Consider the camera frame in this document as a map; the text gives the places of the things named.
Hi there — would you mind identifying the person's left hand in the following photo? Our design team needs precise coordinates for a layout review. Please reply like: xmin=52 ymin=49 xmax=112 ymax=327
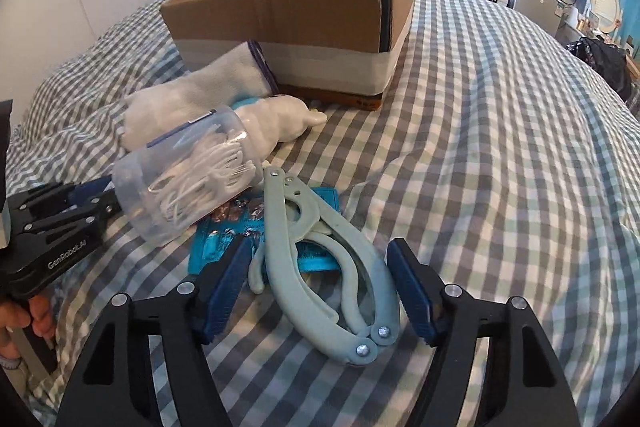
xmin=1 ymin=293 xmax=55 ymax=340

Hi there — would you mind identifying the black bag on chair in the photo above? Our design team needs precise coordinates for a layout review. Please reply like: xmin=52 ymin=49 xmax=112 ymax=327
xmin=565 ymin=37 xmax=632 ymax=102

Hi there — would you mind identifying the clear jar with cables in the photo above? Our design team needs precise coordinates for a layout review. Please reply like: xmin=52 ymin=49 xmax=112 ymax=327
xmin=112 ymin=106 xmax=262 ymax=247

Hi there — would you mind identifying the white plush toy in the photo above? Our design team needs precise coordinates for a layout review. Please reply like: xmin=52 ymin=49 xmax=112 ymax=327
xmin=234 ymin=95 xmax=328 ymax=160

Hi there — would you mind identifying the silver mini fridge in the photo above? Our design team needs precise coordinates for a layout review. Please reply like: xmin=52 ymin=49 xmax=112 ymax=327
xmin=510 ymin=0 xmax=563 ymax=37

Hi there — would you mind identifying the brown cardboard box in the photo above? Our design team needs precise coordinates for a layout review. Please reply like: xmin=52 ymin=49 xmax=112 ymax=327
xmin=160 ymin=0 xmax=414 ymax=110

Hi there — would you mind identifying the blue snack packet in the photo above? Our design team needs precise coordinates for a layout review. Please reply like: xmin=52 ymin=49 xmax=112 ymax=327
xmin=188 ymin=190 xmax=338 ymax=275

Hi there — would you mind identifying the white towel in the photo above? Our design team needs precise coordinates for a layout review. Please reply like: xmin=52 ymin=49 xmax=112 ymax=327
xmin=122 ymin=40 xmax=279 ymax=150

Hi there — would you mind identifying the oval vanity mirror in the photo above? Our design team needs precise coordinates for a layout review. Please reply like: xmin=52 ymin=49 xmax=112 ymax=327
xmin=589 ymin=0 xmax=620 ymax=34

